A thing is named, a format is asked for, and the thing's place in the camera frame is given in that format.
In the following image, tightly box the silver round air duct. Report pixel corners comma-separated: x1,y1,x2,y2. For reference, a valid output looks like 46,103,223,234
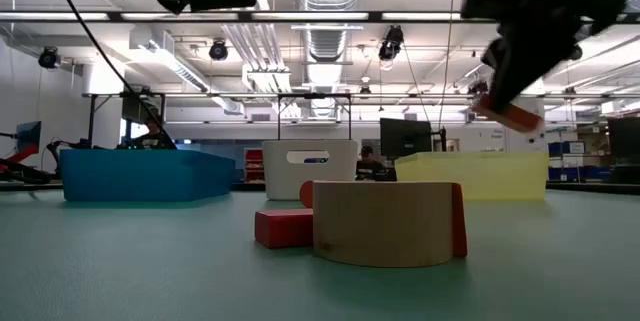
293,0,365,122

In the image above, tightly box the dark hanging monitor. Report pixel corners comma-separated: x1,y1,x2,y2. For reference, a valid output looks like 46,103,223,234
121,91,164,125

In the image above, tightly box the natural wooden half-round block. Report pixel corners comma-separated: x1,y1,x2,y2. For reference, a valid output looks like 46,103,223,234
312,179,457,269

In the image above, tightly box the blue storage bin rack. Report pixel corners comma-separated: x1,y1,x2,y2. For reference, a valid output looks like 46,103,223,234
547,140,612,182

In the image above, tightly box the dark computer monitor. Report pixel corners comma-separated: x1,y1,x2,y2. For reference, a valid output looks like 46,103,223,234
379,117,433,158
607,116,640,160

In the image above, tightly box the white pillar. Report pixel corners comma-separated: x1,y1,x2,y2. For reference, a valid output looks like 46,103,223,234
502,130,546,153

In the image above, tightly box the thin hanging cable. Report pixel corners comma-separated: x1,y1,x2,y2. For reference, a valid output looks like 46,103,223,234
402,45,432,123
437,0,457,130

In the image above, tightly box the long black workstation frame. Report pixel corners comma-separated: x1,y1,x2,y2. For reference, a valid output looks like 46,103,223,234
82,91,640,148

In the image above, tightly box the person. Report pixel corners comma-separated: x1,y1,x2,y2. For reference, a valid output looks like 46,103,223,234
355,145,397,182
130,114,177,151

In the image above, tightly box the yellow plastic bin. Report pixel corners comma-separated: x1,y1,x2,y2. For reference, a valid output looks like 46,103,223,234
393,150,550,201

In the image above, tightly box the black table edge rail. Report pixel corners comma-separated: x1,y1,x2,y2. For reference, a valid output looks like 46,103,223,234
0,180,640,196

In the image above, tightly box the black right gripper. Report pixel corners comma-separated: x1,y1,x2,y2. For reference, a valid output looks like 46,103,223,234
482,0,627,110

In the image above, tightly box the blue plastic bin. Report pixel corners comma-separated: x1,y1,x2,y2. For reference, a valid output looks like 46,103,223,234
58,148,237,203

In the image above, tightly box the white plastic bin with handle slot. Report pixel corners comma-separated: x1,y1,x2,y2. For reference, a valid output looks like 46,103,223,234
261,139,359,201

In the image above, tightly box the blue-screen monitor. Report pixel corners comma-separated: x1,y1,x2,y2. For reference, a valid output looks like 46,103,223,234
14,120,43,156

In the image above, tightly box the red storage shelf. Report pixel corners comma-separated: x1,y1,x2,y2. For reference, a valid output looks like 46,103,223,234
244,148,265,183

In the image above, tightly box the red rectangular block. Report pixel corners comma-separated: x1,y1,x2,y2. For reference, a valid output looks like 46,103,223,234
471,93,546,135
253,208,315,250

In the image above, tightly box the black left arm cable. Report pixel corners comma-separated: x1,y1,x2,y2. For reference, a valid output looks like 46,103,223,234
44,0,176,150

